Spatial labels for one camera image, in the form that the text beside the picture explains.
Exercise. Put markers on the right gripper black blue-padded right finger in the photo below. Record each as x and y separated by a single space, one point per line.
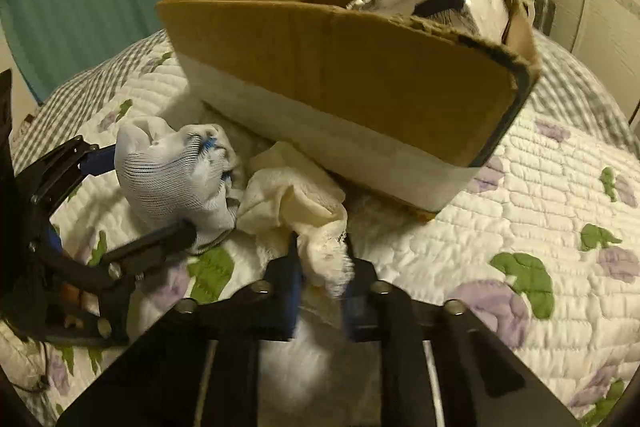
439 364

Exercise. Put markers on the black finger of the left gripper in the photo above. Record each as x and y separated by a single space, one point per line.
150 250

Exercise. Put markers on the open cardboard box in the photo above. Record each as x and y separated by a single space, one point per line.
407 107

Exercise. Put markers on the white floral quilt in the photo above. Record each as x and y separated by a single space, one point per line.
543 245

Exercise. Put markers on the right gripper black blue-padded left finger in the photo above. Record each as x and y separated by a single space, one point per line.
197 364

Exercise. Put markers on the cream cloth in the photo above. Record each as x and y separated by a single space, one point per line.
288 194

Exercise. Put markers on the grey checked bed sheet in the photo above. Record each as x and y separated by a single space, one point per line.
566 91

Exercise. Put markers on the person's hand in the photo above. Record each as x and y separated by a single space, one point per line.
81 311

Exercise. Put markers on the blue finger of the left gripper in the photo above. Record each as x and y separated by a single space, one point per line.
98 161

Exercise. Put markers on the light blue knitted sock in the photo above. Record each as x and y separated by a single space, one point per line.
190 174

